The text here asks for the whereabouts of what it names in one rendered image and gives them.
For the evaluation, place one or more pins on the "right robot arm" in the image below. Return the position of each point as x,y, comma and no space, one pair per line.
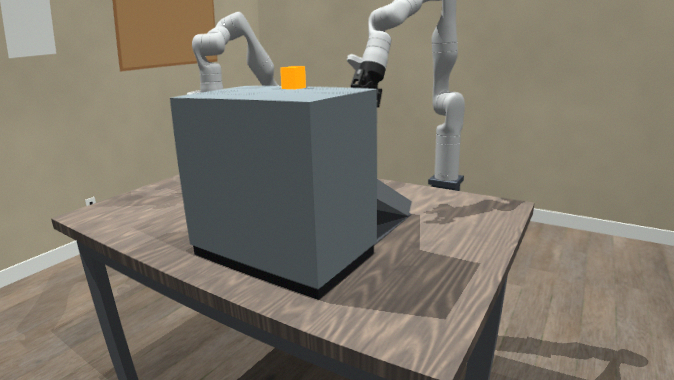
213,44

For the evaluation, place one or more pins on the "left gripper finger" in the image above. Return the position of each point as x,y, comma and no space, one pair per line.
379,94
359,76

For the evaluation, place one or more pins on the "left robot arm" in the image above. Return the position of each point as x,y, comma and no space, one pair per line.
445,52

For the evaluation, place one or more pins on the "grey metal cabinet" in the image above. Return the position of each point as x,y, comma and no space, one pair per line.
283,186

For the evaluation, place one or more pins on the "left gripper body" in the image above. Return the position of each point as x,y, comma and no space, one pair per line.
373,72

